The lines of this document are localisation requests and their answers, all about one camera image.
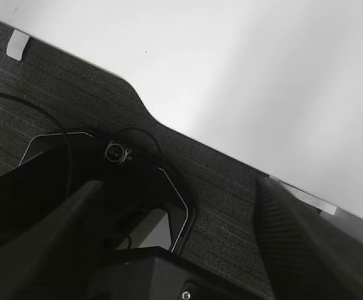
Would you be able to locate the small black head camera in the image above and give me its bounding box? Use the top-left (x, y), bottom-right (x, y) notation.
top-left (103, 139), bottom-right (133, 166)

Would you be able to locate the thin black camera cable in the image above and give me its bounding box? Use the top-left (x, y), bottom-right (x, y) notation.
top-left (0, 89), bottom-right (163, 191)

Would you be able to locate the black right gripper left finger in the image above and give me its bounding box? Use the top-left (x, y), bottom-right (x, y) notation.
top-left (0, 181), bottom-right (103, 299)

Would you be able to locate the white table bracket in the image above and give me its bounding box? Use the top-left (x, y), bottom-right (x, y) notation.
top-left (270, 176), bottom-right (337, 216)
top-left (6, 30), bottom-right (30, 61)

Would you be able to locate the white table bracket right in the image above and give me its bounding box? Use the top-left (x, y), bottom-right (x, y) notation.
top-left (270, 176), bottom-right (337, 216)

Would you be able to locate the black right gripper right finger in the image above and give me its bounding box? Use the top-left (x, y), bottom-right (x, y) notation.
top-left (255, 178), bottom-right (363, 299)

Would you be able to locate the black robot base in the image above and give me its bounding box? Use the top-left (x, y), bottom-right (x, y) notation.
top-left (0, 129), bottom-right (276, 300)

